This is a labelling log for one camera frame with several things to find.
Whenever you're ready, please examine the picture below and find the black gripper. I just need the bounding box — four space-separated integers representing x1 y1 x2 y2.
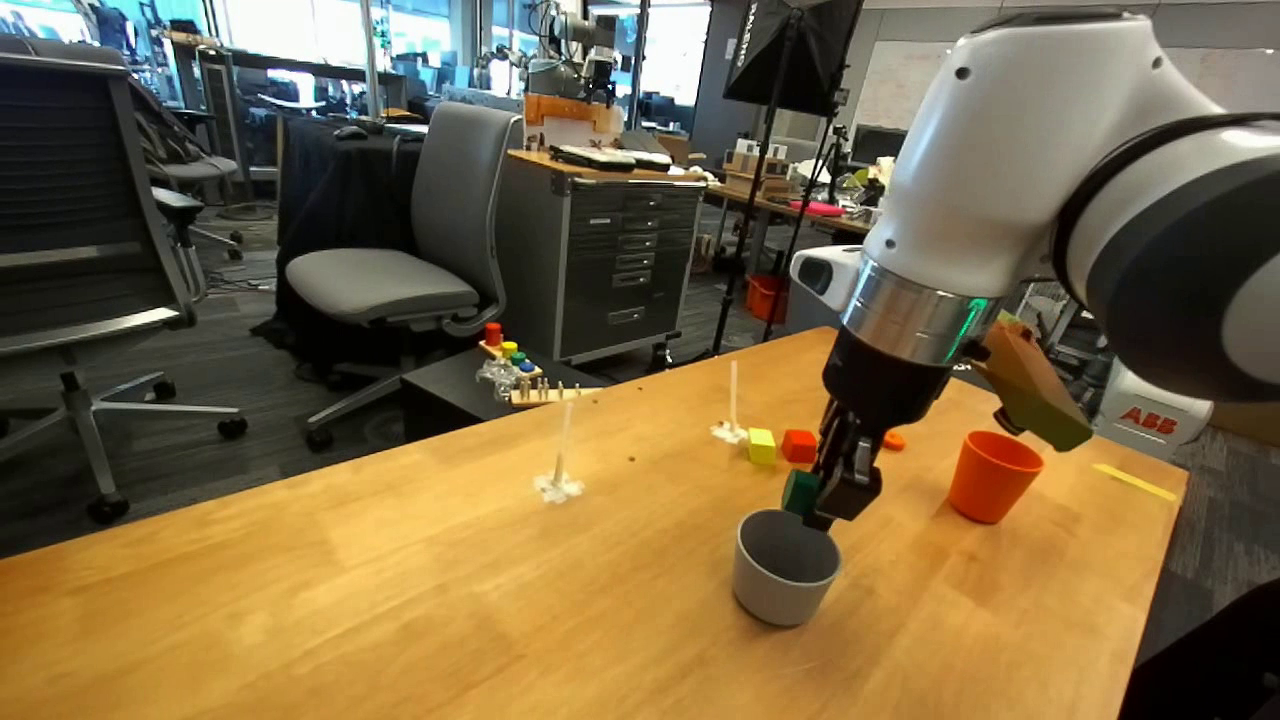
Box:
806 325 962 533

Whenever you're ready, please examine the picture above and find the green block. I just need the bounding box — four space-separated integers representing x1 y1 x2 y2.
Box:
775 467 824 525

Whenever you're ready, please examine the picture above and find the white ABB robot base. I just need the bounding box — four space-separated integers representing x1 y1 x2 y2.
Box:
1088 357 1222 463

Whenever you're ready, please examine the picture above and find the grey measuring cup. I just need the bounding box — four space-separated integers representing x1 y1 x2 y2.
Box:
728 509 849 630

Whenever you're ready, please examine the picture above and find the orange plastic cup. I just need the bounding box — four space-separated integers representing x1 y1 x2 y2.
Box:
943 426 1049 529

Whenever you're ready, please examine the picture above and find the orange-red block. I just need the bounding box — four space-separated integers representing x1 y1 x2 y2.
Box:
775 424 824 467

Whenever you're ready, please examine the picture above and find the red bin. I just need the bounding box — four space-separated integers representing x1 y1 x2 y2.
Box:
739 266 797 326

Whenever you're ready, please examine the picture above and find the yellow tape strip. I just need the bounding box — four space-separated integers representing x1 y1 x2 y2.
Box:
1088 459 1184 509

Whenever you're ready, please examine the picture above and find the grey drawer cabinet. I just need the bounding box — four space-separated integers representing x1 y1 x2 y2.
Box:
495 144 711 368

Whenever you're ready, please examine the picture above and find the colourful stacking toy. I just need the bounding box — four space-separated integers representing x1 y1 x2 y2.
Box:
474 314 608 412

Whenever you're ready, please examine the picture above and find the dark low stool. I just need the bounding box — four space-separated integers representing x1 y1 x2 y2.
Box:
395 346 611 440

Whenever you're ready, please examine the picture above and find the black softbox light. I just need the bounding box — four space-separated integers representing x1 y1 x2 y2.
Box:
723 0 867 118

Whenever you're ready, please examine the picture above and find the grey padded office chair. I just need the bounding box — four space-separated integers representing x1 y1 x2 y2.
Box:
281 99 524 457

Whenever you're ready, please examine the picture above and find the dark mesh office chair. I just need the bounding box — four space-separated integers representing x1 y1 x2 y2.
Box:
0 48 253 529

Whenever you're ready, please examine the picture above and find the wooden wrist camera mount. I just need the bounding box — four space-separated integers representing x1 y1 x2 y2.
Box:
976 314 1101 457

